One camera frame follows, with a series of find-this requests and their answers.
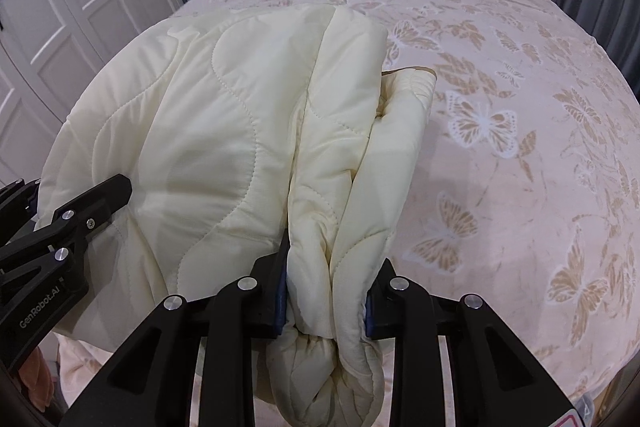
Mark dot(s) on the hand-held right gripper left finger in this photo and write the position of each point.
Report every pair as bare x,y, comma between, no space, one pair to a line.
280,302

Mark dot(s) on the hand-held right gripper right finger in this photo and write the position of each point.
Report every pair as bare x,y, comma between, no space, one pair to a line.
369,312

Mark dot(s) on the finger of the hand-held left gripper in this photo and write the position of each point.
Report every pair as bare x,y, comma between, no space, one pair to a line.
95,202
20,202

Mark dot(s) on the cream white quilt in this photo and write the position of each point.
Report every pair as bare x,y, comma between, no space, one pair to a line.
200,132

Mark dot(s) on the pink butterfly print blanket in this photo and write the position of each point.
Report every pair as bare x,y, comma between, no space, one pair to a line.
500,207

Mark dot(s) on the white wardrobe doors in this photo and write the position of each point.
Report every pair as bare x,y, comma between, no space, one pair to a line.
75,7

